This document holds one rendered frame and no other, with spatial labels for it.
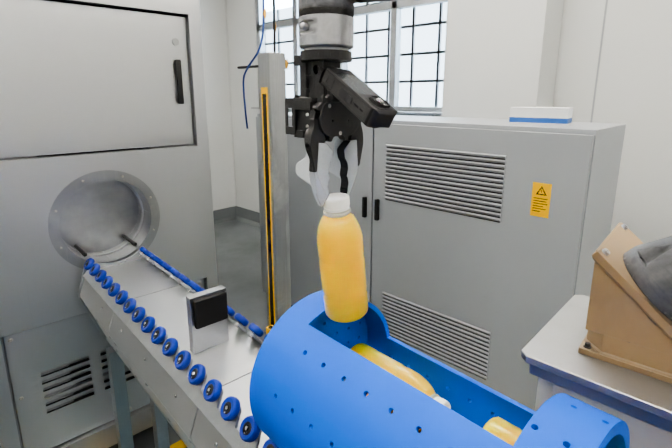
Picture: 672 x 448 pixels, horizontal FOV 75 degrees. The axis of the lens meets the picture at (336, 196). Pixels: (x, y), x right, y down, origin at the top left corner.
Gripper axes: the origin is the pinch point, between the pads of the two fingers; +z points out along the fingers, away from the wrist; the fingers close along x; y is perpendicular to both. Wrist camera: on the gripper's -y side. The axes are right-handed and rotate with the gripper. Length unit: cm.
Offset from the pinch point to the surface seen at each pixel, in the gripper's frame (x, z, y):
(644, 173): -271, 29, 22
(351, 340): -13.5, 32.8, 10.0
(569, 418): -5.0, 20.2, -32.3
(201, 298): -3, 36, 53
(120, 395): 2, 99, 122
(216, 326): -7, 45, 54
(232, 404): 5, 46, 25
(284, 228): -39, 28, 67
